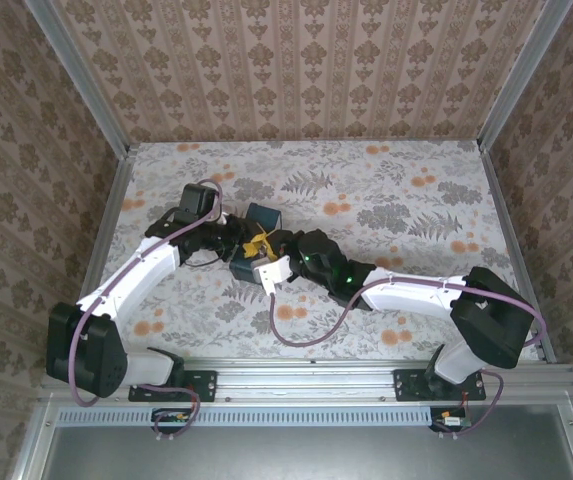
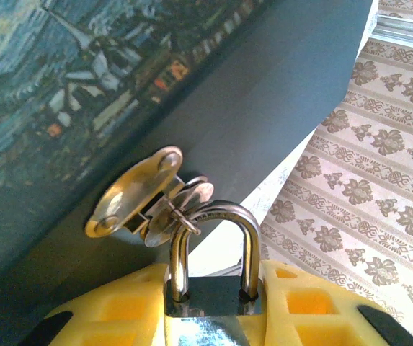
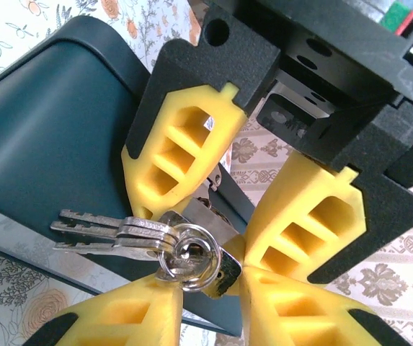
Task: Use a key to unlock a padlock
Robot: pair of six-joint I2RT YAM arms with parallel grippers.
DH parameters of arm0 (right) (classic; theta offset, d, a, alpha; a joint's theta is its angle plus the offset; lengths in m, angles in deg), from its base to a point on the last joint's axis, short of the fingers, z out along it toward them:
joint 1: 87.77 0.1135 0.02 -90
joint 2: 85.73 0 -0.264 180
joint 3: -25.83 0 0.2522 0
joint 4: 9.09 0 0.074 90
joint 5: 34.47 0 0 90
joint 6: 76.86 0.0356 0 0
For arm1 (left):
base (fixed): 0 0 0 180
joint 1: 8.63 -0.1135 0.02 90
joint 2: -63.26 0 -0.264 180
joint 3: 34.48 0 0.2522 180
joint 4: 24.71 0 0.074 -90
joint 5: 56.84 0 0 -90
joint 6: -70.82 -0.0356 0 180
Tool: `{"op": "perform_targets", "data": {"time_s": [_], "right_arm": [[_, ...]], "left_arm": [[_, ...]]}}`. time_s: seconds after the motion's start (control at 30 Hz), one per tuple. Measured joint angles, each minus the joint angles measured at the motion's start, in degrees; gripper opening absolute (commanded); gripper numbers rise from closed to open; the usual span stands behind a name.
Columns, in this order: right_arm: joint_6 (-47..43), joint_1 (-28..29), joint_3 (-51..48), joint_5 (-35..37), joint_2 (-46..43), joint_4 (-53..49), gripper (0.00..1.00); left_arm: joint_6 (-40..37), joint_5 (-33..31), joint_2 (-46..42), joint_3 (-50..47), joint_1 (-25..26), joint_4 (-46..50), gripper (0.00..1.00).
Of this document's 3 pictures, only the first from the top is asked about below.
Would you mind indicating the blue starry night tin box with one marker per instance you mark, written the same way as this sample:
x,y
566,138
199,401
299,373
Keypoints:
x,y
266,216

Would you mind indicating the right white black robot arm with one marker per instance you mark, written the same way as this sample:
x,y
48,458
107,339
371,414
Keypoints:
x,y
406,297

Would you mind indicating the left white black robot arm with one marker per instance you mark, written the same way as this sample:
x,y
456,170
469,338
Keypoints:
x,y
141,272

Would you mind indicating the floral patterned table cover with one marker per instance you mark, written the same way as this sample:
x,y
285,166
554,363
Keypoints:
x,y
391,175

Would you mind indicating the small circuit board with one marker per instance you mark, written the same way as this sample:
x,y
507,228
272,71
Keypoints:
x,y
453,422
171,419

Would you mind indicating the grey metal shelf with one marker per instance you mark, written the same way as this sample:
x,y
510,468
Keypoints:
x,y
306,455

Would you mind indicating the aluminium side rail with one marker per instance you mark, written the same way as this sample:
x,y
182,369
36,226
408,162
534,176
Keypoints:
x,y
107,225
508,225

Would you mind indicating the wide aluminium frame rail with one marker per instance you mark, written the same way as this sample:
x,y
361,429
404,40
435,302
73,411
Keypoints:
x,y
306,380

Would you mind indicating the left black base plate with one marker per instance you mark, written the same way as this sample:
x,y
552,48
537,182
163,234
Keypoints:
x,y
206,387

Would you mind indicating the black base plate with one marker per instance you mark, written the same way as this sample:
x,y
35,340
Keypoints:
x,y
408,387
206,387

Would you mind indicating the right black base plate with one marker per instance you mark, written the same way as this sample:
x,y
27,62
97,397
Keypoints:
x,y
408,387

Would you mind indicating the aluminium frame post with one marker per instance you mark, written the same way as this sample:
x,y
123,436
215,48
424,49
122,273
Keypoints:
x,y
81,80
521,75

